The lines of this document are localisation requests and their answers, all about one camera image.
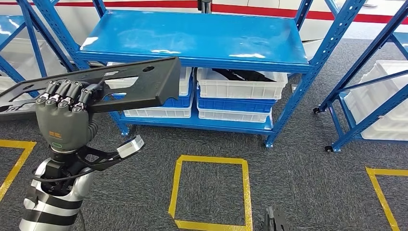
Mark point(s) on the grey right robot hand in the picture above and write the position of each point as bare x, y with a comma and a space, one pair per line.
274, 221

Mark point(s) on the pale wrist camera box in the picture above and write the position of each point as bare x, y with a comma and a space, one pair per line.
130, 146

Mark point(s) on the black barrier stanchion post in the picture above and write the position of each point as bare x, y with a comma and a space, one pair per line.
204, 5

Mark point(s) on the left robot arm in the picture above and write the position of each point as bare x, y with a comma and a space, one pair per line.
54, 207

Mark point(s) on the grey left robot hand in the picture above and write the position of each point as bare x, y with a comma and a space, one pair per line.
63, 124

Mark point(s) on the black rack caster wheel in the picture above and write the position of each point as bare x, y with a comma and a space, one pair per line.
328, 149
317, 111

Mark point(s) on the red barrier belt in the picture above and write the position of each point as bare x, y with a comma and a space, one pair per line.
143, 4
271, 11

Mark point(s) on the white plastic bin stack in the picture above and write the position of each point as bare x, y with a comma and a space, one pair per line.
376, 102

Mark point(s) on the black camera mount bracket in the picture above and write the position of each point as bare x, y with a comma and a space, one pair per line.
102, 161

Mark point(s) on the blue metal shelf rack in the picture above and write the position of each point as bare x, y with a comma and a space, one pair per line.
191, 38
360, 127
14, 22

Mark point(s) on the white car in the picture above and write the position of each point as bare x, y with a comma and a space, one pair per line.
314, 30

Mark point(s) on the black part in crate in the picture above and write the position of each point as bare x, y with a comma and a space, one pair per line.
248, 76

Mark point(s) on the black plastic car part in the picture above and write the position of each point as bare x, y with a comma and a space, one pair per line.
153, 86

